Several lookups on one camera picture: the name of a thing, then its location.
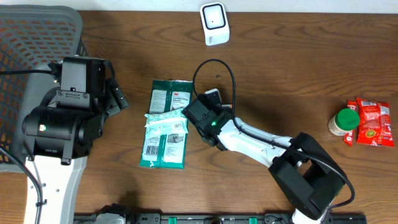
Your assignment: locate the pale green wipes pack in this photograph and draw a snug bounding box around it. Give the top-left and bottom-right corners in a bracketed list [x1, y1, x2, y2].
[145, 108, 188, 139]

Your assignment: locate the green 3M gloves package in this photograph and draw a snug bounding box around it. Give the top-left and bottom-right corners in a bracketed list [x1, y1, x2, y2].
[139, 80, 193, 169]

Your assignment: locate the green lid jar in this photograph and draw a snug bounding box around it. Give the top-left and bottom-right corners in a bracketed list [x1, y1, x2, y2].
[328, 108, 360, 136]

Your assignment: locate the red instant coffee stick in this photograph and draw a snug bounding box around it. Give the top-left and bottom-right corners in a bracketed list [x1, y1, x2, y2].
[343, 100, 358, 147]

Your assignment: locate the red snack bag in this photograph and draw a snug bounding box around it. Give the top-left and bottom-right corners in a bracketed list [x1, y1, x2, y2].
[356, 98, 395, 147]

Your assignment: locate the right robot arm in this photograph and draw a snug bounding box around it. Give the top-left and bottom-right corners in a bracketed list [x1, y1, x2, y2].
[182, 93, 346, 223]

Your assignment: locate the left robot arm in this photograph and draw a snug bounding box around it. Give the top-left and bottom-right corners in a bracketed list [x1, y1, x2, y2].
[16, 56, 128, 223]

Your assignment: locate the white barcode scanner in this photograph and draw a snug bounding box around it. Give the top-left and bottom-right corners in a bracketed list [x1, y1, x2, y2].
[200, 2, 230, 46]

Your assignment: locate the grey plastic mesh basket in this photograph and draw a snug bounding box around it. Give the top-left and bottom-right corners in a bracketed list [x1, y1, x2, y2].
[1, 5, 88, 161]

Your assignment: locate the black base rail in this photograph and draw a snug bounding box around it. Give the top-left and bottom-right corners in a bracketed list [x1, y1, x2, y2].
[74, 212, 368, 224]

